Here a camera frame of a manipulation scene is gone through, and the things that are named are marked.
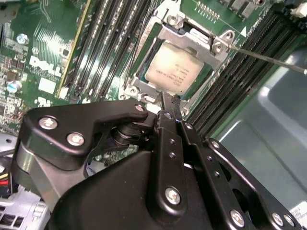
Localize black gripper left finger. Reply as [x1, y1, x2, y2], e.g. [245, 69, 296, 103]
[11, 92, 189, 219]

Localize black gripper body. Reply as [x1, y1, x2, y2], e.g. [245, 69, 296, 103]
[47, 150, 232, 230]

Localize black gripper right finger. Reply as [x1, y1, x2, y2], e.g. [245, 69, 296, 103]
[171, 95, 302, 230]

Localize silver CPU plate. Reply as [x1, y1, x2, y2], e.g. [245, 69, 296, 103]
[143, 40, 206, 94]

